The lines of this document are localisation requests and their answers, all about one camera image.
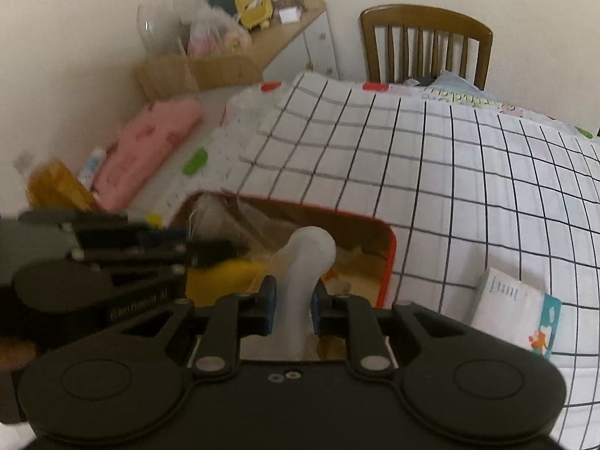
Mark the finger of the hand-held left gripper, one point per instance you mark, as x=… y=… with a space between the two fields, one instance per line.
x=131 y=234
x=187 y=254

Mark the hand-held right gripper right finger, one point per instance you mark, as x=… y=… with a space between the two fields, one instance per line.
x=319 y=309

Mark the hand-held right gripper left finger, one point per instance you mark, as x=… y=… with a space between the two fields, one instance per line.
x=268 y=304

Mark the red storage box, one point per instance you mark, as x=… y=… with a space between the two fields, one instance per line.
x=365 y=239

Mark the yellow cloth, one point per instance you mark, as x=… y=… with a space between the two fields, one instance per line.
x=220 y=286

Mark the white tube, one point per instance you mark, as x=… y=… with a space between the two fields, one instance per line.
x=93 y=166

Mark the orange bag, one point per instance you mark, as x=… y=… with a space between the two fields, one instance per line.
x=56 y=187

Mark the pink cushion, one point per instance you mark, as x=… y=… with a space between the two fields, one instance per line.
x=150 y=145

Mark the cardboard box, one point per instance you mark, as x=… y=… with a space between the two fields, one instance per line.
x=197 y=72

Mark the white checked tablecloth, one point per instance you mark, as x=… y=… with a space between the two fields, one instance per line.
x=468 y=197

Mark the glass bowl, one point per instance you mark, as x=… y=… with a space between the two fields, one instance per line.
x=157 y=26

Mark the plastic bag with pink items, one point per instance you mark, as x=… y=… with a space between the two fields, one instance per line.
x=215 y=33

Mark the wooden side cabinet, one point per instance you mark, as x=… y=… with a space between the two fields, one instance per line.
x=300 y=33

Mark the yellow toy case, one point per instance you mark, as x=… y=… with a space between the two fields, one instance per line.
x=253 y=7

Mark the colourful printed cloth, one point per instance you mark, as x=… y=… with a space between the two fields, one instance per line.
x=468 y=98

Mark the wooden chair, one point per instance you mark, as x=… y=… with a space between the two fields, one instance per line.
x=422 y=14

